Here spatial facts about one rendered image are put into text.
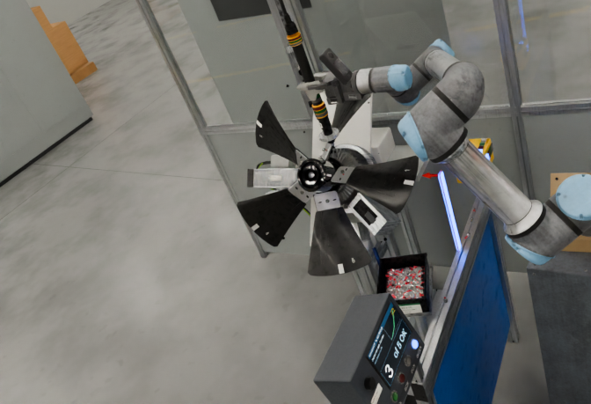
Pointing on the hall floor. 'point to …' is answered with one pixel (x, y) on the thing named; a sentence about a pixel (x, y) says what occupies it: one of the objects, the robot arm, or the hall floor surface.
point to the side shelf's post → (409, 231)
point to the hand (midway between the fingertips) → (302, 82)
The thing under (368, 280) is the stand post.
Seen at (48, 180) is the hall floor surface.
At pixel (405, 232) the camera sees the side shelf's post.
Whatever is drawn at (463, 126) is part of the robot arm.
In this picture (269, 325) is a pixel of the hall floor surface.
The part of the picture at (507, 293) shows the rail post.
